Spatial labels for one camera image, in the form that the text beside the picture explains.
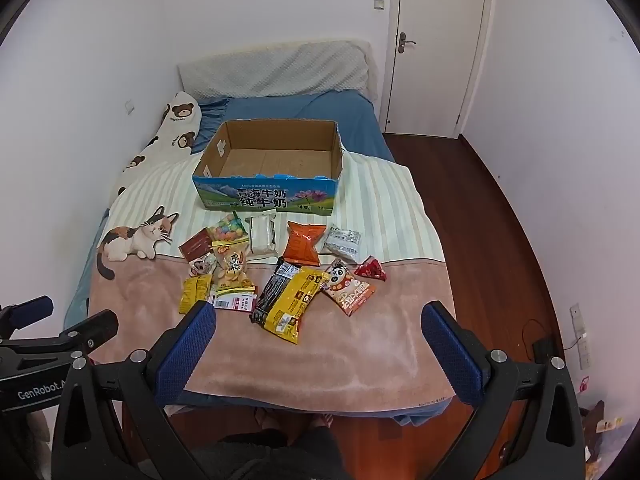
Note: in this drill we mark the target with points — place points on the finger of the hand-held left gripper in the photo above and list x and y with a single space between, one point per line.
92 330
32 310

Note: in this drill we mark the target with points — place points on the clear colourful candy ball packet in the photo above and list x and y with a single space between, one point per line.
227 232

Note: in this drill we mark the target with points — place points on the white wall socket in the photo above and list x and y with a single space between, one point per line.
576 317
583 354

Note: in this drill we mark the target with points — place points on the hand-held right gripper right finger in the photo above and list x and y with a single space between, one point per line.
450 355

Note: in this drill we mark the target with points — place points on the brown snack packet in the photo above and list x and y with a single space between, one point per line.
196 246

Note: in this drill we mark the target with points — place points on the orange panda print packet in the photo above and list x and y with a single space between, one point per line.
350 292

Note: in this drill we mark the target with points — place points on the grey white snack packet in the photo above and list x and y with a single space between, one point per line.
342 245

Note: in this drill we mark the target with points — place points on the large yellow snack packet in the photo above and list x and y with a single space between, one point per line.
295 305

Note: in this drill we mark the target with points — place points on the dark brown bag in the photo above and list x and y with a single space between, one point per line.
597 435

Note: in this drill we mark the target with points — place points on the blue bed sheet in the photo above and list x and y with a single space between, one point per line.
350 120

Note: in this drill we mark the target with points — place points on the orange snack packet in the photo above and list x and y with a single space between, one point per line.
302 245

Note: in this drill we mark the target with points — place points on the person's legs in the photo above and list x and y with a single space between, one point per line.
270 455

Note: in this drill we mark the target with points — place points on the cat print blanket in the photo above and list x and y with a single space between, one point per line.
350 360

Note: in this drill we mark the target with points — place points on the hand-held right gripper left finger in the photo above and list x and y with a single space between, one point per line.
192 345

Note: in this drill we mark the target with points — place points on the bear print pillow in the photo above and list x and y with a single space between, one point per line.
160 150

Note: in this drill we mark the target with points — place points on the yellow cartoon snack packet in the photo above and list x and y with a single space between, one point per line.
232 267

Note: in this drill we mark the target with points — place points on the grey white pillow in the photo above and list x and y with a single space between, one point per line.
275 70

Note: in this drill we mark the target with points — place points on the red triangular snack packet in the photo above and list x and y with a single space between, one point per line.
370 270

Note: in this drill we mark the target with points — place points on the small yellow snack packet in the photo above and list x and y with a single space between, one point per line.
195 292

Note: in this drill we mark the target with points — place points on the blue ruffled pillow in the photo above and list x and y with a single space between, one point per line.
212 115

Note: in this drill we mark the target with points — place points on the white door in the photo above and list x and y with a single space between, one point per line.
435 60

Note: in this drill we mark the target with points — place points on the black snack packet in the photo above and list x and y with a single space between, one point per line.
272 287

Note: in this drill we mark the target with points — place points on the white red label packet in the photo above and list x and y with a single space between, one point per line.
235 303

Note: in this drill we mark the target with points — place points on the plain white snack packet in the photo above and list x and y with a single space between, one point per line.
262 235

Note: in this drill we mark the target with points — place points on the white dog print packet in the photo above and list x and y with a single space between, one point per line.
202 265

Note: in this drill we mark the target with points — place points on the printed cardboard box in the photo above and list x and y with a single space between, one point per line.
270 160

